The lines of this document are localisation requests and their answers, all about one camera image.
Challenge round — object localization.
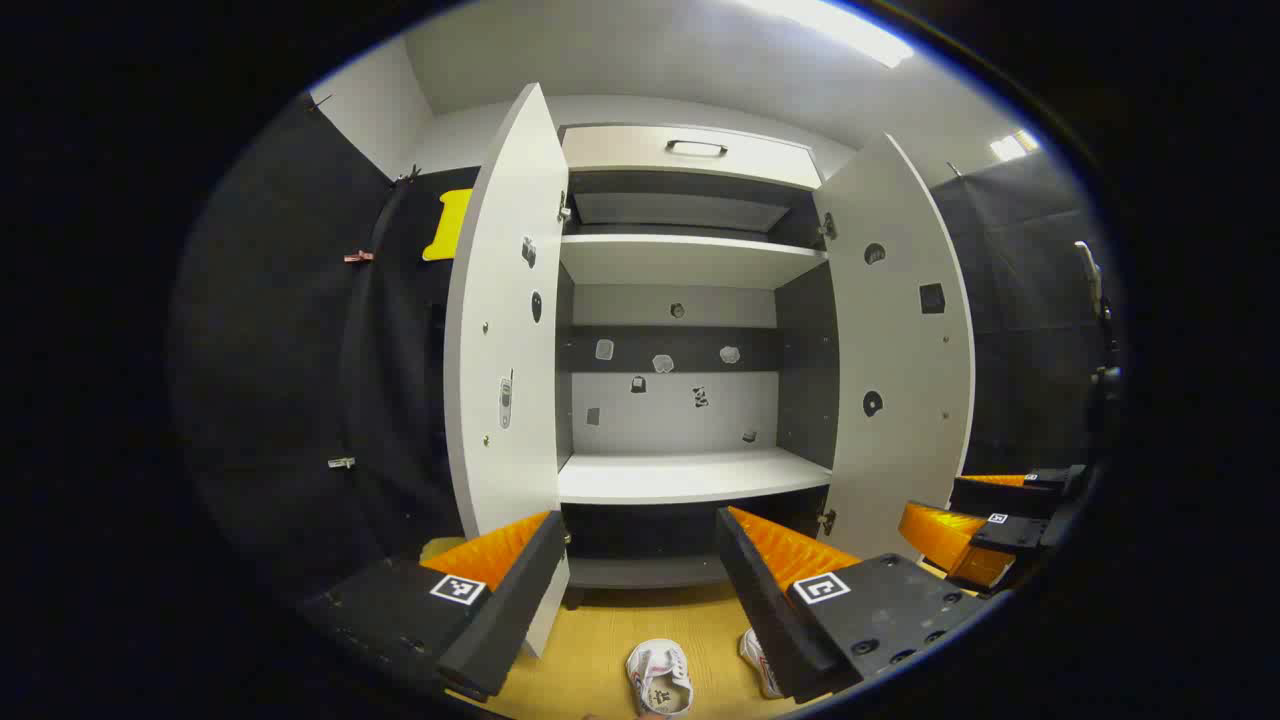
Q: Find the black backdrop cloth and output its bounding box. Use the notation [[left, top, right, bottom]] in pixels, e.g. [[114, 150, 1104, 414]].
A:
[[930, 150, 1113, 479], [170, 95, 481, 601]]

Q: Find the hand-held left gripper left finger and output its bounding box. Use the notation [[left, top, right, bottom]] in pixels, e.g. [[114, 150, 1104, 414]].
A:
[[300, 510, 571, 703]]

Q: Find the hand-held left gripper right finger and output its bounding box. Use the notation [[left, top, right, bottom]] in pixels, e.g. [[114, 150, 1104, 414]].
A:
[[715, 505, 986, 706]]

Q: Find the white shoe cabinet door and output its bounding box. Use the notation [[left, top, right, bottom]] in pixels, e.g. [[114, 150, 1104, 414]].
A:
[[815, 133, 976, 561], [443, 83, 571, 656]]

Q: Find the white cabinet drawer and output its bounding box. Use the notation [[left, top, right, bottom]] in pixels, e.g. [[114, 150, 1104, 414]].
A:
[[560, 124, 823, 191]]

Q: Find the white canvas shoe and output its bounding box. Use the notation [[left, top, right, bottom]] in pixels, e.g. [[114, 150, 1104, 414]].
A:
[[626, 638, 694, 717], [738, 628, 786, 699]]

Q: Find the white grey shoe cabinet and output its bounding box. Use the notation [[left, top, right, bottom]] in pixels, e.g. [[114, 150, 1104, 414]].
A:
[[555, 122, 841, 611]]

